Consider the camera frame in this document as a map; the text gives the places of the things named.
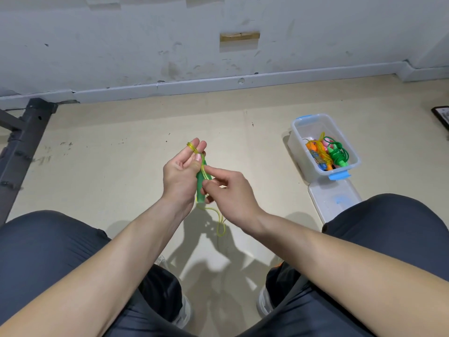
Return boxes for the person's left hand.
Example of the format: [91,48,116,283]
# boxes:
[162,138,209,212]

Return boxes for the person's right hand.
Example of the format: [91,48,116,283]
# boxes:
[201,165,268,236]

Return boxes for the yellow rope with green handles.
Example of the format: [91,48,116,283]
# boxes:
[185,141,230,238]

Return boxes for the orange handled yellow skipping rope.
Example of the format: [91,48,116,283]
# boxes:
[304,132,334,172]

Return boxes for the clear storage box blue latches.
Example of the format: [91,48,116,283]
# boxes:
[287,113,362,184]

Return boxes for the green-handled dark green jump rope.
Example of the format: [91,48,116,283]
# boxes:
[327,139,351,169]

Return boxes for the person's right forearm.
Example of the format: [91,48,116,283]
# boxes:
[246,212,449,337]

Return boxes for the person's left forearm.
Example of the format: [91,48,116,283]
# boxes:
[0,200,192,337]

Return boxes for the clear plastic box lid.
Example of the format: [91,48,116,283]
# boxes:
[309,177,364,224]

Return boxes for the grey right shoe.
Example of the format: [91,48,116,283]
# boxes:
[256,259,286,319]

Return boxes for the grey shoe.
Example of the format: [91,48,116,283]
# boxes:
[256,259,286,319]
[158,257,193,329]

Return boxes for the grey left shoe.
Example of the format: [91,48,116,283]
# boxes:
[158,257,193,329]

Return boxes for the black shorts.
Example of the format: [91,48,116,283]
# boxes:
[0,193,449,337]

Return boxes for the small wooden wall block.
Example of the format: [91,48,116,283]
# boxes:
[219,31,261,45]

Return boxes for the black metal rack frame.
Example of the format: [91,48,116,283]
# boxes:
[0,98,58,226]

